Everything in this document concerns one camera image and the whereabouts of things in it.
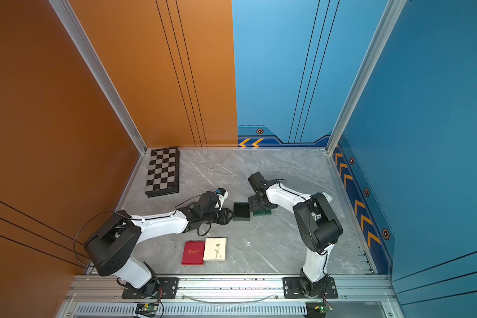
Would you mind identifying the cream booklet with flower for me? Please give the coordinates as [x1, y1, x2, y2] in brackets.
[204, 238, 227, 262]

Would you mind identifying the green jewelry box lid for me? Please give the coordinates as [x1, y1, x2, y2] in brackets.
[253, 208, 272, 217]

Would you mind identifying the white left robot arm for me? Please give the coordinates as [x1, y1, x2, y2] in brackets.
[84, 188, 233, 298]

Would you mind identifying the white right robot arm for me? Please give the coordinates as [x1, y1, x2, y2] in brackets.
[248, 172, 343, 299]

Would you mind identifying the black and silver chessboard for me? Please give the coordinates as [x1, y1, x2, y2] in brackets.
[145, 147, 180, 197]

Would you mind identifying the right green circuit board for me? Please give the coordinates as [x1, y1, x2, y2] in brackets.
[304, 302, 334, 318]

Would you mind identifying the green circuit board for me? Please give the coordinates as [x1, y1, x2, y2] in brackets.
[304, 302, 334, 318]
[135, 303, 162, 317]

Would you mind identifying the left green circuit board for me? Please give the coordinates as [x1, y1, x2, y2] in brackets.
[135, 303, 162, 317]

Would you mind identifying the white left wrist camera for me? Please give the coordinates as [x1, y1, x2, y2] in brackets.
[215, 188, 229, 211]

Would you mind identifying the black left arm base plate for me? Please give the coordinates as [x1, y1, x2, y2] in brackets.
[122, 276, 180, 300]

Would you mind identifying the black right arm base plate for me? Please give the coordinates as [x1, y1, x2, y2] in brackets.
[282, 275, 339, 299]

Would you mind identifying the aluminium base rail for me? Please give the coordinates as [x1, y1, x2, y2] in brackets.
[57, 274, 404, 317]

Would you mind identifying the silver aluminium corner post right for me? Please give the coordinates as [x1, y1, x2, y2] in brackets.
[326, 0, 407, 155]

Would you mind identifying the silver aluminium corner post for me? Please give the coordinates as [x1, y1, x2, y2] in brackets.
[326, 0, 407, 155]
[49, 0, 147, 154]

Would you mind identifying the silver aluminium corner post left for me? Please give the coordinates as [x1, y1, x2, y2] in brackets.
[49, 0, 147, 154]

